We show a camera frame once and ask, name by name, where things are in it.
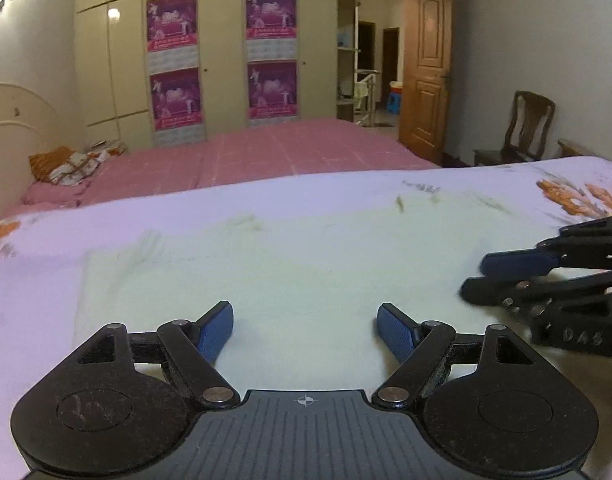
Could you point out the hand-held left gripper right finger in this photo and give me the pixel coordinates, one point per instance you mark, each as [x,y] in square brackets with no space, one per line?
[396,332]

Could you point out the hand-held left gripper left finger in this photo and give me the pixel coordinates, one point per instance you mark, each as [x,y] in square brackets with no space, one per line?
[218,331]

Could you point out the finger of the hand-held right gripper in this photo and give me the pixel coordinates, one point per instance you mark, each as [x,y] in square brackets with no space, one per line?
[491,291]
[516,263]

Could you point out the light green knit sweater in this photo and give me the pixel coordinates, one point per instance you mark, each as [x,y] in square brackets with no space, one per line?
[311,270]

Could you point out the wooden bench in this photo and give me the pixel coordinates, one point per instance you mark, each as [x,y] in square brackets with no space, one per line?
[578,149]

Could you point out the dark wooden chair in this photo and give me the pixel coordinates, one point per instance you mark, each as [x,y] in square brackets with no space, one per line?
[528,125]

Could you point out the pink checked bed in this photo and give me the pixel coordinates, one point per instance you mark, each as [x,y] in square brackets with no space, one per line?
[286,155]

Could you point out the colourful plastic stool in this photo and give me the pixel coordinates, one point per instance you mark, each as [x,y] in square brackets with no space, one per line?
[395,97]

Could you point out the wooden door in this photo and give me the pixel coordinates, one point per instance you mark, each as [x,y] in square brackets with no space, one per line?
[428,75]

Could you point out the pale patterned cloth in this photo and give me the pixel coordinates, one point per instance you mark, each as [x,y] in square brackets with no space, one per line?
[108,146]

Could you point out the metal stair railing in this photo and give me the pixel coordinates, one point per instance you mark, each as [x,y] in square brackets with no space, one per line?
[372,100]

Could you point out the orange patterned pillow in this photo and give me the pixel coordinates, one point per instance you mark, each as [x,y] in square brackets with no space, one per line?
[61,167]

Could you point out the pale green towel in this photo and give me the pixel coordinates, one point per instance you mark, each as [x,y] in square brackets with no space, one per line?
[361,90]

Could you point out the corner shelf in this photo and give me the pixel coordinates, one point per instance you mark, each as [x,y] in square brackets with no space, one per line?
[347,50]

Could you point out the cream curved headboard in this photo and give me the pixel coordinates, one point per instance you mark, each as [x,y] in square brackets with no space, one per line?
[16,135]

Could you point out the cream wardrobe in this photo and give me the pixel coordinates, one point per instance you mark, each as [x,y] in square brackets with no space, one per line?
[221,35]

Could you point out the purple wall poster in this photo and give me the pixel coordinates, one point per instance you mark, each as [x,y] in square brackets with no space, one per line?
[272,90]
[172,25]
[177,102]
[271,17]

